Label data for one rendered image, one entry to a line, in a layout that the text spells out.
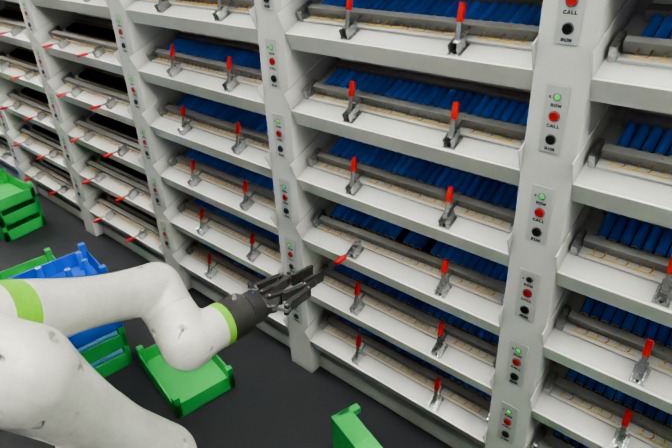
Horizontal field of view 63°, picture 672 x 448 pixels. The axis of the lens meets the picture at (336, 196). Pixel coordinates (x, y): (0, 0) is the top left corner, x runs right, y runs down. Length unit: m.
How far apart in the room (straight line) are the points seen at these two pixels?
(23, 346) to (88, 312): 0.28
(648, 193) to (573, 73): 0.24
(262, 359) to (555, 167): 1.26
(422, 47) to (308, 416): 1.14
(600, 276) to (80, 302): 0.92
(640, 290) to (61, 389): 0.94
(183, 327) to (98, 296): 0.18
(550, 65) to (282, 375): 1.31
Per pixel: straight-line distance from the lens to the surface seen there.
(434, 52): 1.12
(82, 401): 0.81
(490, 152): 1.14
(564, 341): 1.28
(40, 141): 3.16
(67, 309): 0.98
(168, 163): 2.09
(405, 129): 1.23
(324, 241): 1.54
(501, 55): 1.08
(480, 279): 1.34
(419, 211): 1.29
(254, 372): 1.94
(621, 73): 1.01
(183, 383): 1.96
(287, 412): 1.81
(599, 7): 0.98
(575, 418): 1.41
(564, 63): 1.01
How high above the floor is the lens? 1.37
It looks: 28 degrees down
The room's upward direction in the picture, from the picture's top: 3 degrees counter-clockwise
